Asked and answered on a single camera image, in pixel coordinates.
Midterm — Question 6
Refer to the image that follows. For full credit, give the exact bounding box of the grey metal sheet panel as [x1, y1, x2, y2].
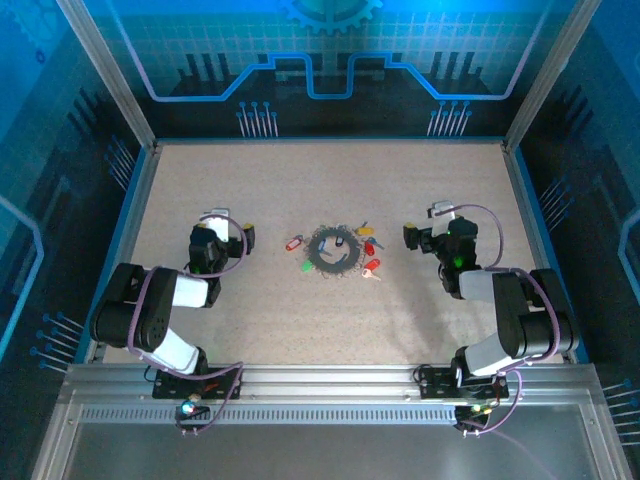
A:
[62, 423, 604, 480]

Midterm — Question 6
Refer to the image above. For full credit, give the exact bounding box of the slotted grey cable duct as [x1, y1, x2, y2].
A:
[79, 405, 459, 426]

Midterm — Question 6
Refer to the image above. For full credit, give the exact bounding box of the LED connector board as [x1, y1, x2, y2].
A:
[454, 399, 501, 424]
[174, 399, 211, 421]

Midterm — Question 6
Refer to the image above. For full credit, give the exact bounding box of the grey keyring with small rings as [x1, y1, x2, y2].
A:
[303, 223, 362, 276]

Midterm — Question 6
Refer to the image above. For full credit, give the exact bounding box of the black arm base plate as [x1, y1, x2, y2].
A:
[152, 367, 245, 401]
[416, 367, 510, 401]

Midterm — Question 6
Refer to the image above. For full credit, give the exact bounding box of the thin aluminium cross rail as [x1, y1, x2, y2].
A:
[154, 135, 507, 147]

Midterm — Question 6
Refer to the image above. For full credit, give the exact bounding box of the aluminium frame post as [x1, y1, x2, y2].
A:
[502, 0, 604, 154]
[54, 0, 160, 154]

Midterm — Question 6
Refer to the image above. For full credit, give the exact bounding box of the aluminium mounting rail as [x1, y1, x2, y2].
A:
[62, 362, 601, 407]

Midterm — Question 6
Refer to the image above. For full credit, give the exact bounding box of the aluminium side rail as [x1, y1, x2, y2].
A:
[82, 142, 164, 364]
[501, 142, 576, 364]

